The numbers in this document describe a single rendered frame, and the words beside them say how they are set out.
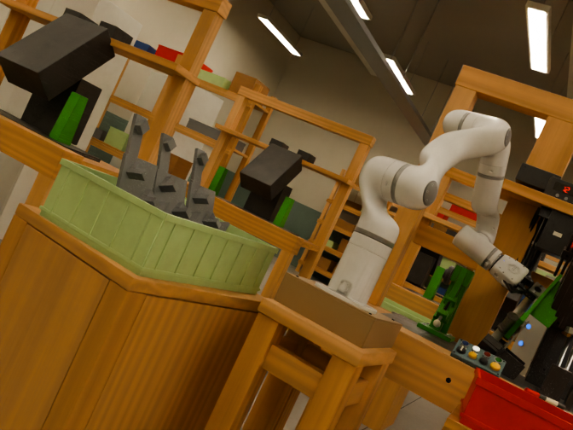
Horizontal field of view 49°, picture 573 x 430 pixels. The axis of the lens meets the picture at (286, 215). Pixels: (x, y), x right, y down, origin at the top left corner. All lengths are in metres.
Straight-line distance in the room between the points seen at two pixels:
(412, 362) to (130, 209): 0.96
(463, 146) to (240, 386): 0.95
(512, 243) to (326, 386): 1.19
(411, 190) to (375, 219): 0.13
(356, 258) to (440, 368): 0.46
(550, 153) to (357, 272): 1.16
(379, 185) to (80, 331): 0.88
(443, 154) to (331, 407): 0.78
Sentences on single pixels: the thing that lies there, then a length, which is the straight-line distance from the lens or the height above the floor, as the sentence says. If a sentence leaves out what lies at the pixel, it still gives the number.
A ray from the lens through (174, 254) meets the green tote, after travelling 1.68.
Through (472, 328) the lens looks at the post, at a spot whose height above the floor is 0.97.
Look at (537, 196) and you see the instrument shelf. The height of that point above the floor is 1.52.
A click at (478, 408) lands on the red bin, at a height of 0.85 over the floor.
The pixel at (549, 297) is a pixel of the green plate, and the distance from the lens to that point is 2.22.
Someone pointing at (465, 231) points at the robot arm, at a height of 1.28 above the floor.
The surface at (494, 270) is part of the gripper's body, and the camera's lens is 2.28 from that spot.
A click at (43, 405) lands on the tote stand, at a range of 1.76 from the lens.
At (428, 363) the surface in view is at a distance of 2.00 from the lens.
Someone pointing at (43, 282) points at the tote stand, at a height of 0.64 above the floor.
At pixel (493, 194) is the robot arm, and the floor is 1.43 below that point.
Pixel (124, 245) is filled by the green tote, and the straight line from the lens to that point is 1.65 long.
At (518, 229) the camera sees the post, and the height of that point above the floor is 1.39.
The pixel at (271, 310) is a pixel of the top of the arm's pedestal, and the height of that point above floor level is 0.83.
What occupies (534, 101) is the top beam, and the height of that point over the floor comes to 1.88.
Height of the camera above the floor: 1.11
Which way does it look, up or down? 1 degrees down
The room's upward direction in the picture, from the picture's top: 25 degrees clockwise
